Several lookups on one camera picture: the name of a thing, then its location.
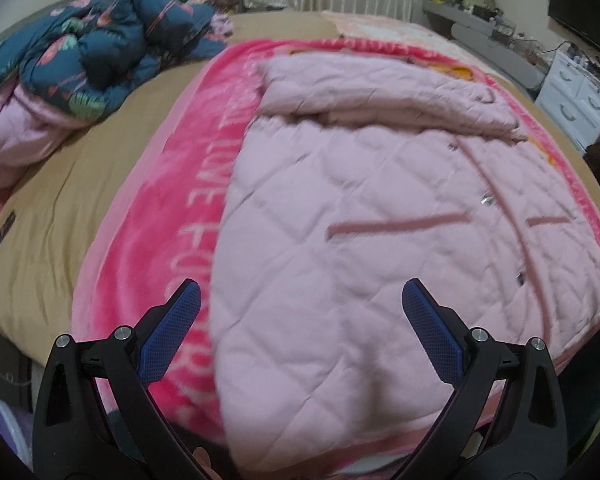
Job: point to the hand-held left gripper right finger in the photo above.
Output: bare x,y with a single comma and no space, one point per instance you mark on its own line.
430,332

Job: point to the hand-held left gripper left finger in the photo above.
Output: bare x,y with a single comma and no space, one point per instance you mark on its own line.
172,330

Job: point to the pink quilted jacket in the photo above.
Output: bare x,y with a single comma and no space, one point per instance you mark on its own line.
380,260

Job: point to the pink printed blanket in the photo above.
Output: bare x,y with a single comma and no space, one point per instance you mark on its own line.
175,185

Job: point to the tan bed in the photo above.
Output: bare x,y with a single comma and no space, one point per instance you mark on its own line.
80,195

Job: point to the pale purple striped cloth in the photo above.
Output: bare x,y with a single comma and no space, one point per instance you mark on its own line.
10,430

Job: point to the white drawer cabinet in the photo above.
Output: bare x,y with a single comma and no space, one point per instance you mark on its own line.
575,95

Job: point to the blue floral comforter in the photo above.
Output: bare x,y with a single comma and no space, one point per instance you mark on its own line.
95,45

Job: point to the pale floral blanket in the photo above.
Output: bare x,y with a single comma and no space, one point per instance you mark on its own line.
380,30

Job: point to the grey wall shelf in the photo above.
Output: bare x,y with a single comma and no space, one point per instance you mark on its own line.
485,30

